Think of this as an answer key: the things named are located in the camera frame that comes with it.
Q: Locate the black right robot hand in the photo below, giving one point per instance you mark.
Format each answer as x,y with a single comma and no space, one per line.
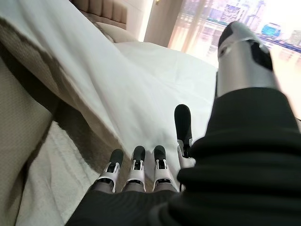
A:
235,164

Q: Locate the white duvet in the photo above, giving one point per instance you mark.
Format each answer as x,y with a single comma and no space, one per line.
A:
141,82

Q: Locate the beige bed blanket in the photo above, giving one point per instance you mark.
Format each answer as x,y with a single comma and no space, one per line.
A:
21,131

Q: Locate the sheer beige curtain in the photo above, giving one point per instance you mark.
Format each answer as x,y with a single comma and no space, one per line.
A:
192,28

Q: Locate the large beige pillow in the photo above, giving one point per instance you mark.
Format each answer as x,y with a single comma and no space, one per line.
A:
117,31

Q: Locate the brown tufted headboard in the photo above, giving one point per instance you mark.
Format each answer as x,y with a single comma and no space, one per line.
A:
103,9

